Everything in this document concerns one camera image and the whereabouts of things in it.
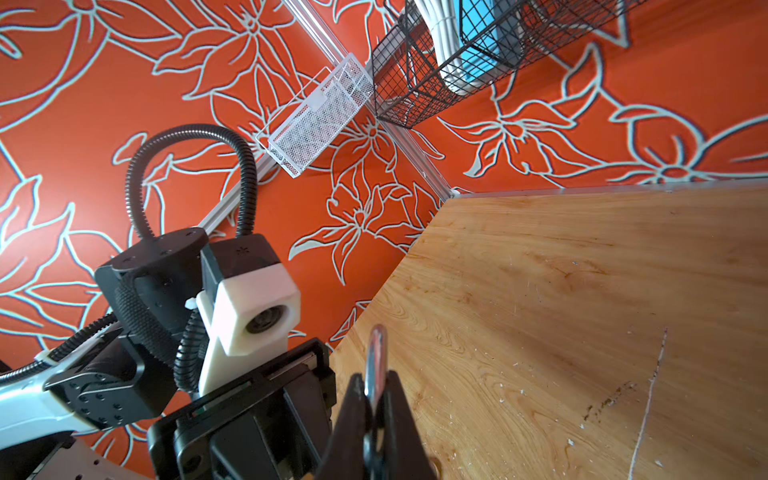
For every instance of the light blue box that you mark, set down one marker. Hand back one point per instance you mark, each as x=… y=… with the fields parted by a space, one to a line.
x=490 y=39

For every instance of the white mesh basket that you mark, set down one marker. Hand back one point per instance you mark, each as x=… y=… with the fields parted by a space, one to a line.
x=317 y=114

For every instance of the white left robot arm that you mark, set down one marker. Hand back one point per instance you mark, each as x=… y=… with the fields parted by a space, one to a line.
x=196 y=342

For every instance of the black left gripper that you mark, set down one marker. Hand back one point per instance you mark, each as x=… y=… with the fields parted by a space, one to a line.
x=270 y=423

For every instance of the black wire basket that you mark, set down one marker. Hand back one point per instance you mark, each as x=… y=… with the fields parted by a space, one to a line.
x=440 y=52

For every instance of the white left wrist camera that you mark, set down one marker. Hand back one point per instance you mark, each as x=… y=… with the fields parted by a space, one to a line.
x=249 y=304

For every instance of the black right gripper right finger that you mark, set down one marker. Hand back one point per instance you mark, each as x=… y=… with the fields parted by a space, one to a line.
x=402 y=454

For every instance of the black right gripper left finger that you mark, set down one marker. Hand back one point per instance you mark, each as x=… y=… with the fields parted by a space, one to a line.
x=344 y=455

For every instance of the small silver key with ring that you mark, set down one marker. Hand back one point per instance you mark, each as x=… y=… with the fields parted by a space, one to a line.
x=374 y=384

